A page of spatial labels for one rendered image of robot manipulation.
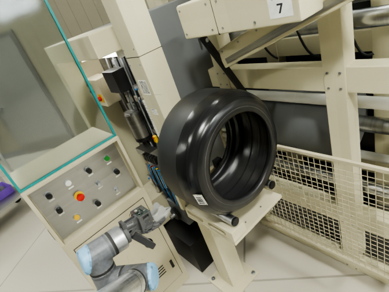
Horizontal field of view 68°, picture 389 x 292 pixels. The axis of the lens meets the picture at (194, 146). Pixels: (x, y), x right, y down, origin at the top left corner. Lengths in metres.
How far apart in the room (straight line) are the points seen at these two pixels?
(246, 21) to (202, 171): 0.58
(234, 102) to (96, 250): 0.73
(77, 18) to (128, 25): 3.88
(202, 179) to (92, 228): 0.86
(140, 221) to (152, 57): 0.71
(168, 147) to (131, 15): 0.57
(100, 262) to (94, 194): 0.73
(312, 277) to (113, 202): 1.38
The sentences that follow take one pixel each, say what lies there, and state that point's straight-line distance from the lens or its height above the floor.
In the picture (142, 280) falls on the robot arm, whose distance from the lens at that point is 1.04.
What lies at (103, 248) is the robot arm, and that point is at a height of 1.19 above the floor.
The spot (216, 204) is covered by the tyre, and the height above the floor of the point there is 1.06.
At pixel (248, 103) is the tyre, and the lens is 1.22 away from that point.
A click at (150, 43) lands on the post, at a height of 1.69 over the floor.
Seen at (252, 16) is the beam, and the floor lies 1.68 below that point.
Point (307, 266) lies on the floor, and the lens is 2.28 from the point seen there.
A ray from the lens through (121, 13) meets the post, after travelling 1.32.
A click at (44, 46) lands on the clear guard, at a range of 1.57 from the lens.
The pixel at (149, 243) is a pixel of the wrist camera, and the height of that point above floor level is 1.07.
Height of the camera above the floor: 1.84
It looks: 27 degrees down
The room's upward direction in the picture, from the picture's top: 21 degrees counter-clockwise
